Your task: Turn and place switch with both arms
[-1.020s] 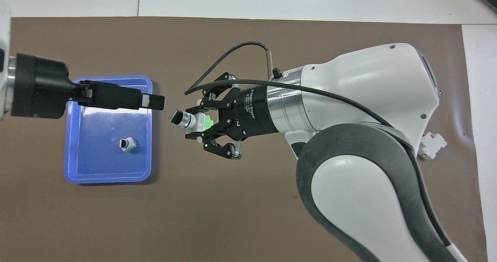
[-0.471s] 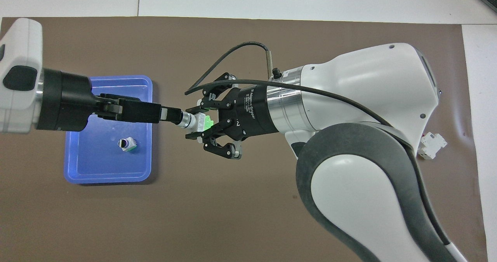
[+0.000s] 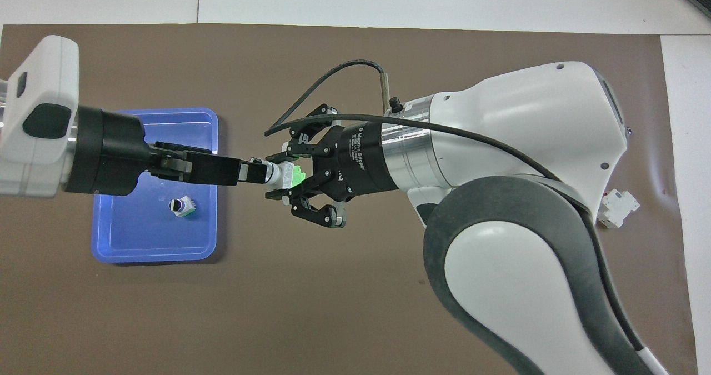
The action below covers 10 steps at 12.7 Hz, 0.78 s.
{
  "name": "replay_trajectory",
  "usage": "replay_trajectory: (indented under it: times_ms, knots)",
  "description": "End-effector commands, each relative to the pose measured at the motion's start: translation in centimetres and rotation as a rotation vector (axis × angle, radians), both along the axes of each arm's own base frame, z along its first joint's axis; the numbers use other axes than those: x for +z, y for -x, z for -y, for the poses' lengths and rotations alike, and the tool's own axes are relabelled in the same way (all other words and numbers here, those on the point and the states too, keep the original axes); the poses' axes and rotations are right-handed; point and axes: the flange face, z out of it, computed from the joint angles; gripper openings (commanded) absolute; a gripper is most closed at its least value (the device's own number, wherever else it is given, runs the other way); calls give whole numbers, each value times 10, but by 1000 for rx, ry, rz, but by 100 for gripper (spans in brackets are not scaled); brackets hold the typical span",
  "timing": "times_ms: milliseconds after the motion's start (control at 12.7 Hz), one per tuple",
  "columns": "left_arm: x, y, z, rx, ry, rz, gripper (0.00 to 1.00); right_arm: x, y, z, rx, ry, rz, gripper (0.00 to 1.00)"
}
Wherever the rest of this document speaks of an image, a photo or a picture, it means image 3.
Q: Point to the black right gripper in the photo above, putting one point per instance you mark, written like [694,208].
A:
[355,161]

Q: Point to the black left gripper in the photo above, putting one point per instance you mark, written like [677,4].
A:
[108,150]

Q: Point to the green white rotary switch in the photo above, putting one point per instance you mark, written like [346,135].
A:
[280,174]
[181,206]

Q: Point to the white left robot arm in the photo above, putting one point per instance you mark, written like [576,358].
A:
[44,86]

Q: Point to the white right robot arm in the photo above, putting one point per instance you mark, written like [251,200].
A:
[527,130]

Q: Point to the blue plastic tray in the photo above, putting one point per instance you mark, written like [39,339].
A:
[139,236]

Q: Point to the brown table mat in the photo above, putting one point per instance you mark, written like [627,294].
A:
[355,286]

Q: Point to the white circuit breaker red lever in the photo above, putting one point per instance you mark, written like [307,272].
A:
[619,207]

